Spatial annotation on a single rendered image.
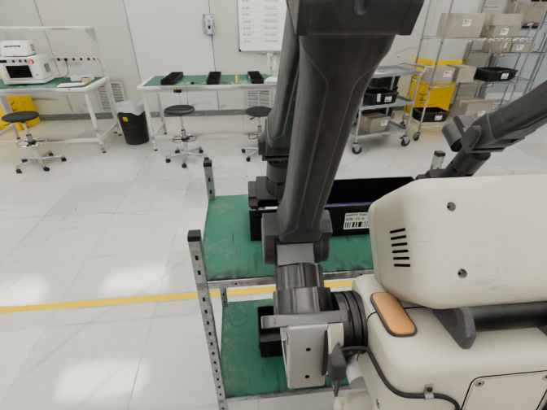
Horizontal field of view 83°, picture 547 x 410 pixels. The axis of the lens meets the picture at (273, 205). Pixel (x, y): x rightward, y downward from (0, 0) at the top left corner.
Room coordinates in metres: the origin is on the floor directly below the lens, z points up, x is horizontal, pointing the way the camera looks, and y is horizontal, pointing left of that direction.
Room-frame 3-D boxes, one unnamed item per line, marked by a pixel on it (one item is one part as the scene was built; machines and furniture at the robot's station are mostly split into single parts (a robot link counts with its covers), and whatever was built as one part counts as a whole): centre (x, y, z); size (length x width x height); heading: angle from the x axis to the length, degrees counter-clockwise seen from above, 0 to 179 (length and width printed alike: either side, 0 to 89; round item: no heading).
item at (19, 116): (3.35, 2.76, 0.30); 0.51 x 0.50 x 0.60; 52
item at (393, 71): (4.03, -1.33, 0.50); 0.90 x 0.54 x 1.00; 110
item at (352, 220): (0.86, -0.21, 1.01); 0.57 x 0.17 x 0.11; 95
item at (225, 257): (0.85, -0.22, 0.55); 0.91 x 0.46 x 1.10; 96
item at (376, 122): (4.03, -1.32, 0.30); 0.30 x 0.23 x 0.18; 114
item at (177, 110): (3.50, 1.04, 0.31); 0.52 x 0.49 x 0.62; 96
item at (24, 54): (4.01, 2.96, 1.03); 0.44 x 0.37 x 0.46; 102
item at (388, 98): (4.02, -1.31, 0.63); 0.40 x 0.30 x 0.14; 110
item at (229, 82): (4.22, 0.72, 0.40); 1.80 x 0.75 x 0.81; 96
